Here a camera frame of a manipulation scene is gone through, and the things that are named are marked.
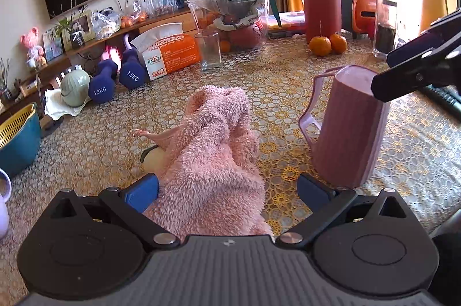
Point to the stack of colourful books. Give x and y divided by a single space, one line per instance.
286 24

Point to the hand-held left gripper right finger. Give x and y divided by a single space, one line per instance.
313 194

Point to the blue plastic basin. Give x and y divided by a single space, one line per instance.
18 154

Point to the orange tangerine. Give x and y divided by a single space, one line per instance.
339 43
320 45

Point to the reed diffuser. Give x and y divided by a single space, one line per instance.
5 89

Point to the blue dumbbell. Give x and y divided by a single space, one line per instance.
133 71
102 84

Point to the orange and white tissue box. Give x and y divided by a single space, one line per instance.
173 53

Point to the clear drinking glass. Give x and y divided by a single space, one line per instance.
208 52

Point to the red round fruit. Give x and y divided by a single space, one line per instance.
248 37

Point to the pink ribbed pitcher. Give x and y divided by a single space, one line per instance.
345 133

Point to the white router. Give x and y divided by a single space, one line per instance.
63 73

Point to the wooden photo frame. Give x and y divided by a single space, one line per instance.
86 23

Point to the plastic bag of food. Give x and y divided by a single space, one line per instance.
104 24

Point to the beige round object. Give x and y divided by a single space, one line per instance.
155 161

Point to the small potted grass plant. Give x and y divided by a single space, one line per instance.
77 39

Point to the grey metal bowl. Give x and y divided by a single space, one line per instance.
236 6

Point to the small loose orange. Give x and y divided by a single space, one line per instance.
225 45

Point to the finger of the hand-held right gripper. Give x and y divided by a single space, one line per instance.
407 80
425 46

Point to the yellow colander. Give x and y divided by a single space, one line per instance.
14 127

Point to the purple cup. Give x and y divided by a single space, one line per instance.
3 212

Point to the black remote control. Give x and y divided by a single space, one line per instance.
444 100

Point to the white cloth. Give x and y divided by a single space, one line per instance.
57 107

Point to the wooden television cabinet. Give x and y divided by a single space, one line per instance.
158 23

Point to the tall glass jar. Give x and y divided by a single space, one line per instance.
384 35

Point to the pink doll figure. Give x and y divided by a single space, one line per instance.
32 44

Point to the orange plastic stool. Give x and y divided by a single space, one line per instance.
363 15

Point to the picture card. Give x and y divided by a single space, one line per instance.
53 44

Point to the pale green dome container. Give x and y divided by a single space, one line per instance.
75 88

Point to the pink fluffy towel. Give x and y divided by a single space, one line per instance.
212 154

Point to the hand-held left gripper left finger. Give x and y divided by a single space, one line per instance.
142 192

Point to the bag of oranges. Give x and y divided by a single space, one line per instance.
135 19

